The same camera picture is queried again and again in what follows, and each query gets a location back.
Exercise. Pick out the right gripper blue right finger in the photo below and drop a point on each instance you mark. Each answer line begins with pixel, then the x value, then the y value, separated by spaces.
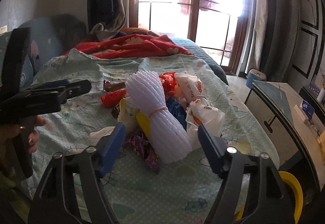
pixel 214 148

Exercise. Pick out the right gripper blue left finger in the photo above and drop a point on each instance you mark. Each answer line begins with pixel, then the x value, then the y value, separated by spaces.
pixel 108 149

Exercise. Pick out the white yellow plastic package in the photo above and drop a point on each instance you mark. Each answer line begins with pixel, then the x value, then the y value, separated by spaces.
pixel 132 117

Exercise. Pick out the blue plastic bag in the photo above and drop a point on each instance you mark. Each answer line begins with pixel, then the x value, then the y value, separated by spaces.
pixel 177 111

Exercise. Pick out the white printed plastic bag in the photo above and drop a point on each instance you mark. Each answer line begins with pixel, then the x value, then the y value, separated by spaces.
pixel 200 111

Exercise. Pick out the brown candy bar wrapper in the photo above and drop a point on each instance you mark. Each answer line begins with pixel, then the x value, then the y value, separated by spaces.
pixel 110 87

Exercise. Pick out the red mesh plastic bag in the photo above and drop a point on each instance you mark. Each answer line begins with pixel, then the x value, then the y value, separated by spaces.
pixel 168 82

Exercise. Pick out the yellow rimmed trash bin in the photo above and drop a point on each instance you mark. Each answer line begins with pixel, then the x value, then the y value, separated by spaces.
pixel 279 201

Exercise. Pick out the left hand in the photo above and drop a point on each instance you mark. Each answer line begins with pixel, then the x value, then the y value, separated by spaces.
pixel 11 131

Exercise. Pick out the purple shredded foil wrapper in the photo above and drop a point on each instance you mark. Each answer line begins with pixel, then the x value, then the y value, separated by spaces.
pixel 137 142

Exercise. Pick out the light green cartoon bedsheet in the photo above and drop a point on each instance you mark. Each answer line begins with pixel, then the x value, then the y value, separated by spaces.
pixel 181 192

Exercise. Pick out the blue patterned pillow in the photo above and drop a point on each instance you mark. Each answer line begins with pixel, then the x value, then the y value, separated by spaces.
pixel 44 44

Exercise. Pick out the yellow green left sleeve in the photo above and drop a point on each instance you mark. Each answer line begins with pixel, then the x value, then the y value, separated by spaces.
pixel 16 199

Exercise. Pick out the white coffee table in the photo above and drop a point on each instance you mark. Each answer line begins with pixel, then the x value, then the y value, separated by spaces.
pixel 275 106

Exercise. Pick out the blue white stool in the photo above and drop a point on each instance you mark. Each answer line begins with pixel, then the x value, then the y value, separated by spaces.
pixel 253 75

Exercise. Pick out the white box on table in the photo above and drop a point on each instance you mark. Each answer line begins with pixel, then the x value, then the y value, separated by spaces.
pixel 302 114

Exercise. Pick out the grey crumpled clothing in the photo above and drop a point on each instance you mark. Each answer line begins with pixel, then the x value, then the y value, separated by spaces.
pixel 100 33

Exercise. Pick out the blue tissue pack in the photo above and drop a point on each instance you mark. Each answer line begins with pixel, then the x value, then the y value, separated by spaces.
pixel 307 108

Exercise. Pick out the blue padded mattress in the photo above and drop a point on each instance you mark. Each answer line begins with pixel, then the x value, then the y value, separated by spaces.
pixel 201 54

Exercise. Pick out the red floral blanket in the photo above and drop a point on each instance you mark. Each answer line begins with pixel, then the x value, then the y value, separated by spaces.
pixel 132 45

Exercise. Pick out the black tv cabinet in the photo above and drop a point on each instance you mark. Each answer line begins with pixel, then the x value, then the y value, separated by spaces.
pixel 307 95

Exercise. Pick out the grey standing air conditioner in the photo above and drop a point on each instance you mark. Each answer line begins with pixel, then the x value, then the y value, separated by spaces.
pixel 282 51

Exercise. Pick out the grey right curtain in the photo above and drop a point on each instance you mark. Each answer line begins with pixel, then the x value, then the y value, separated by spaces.
pixel 259 22

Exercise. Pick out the wooden framed glass door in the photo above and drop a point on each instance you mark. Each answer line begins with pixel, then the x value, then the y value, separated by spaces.
pixel 216 26

